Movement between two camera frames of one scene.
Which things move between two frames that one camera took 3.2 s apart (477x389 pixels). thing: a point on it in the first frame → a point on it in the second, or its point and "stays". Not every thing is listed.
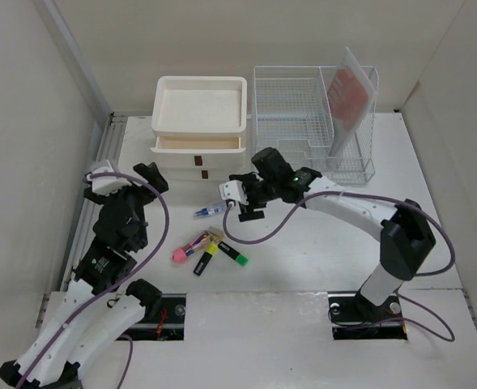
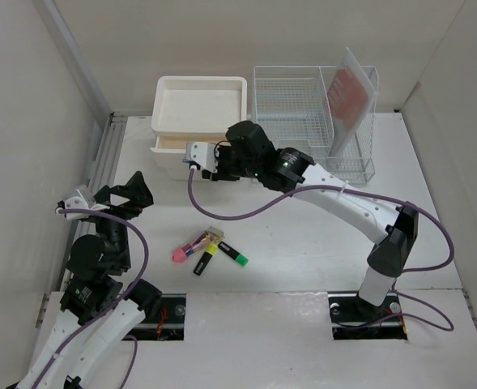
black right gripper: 247,211 → 219,175
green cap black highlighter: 238,257 stays
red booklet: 351,96 stays
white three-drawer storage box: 198,122 stays
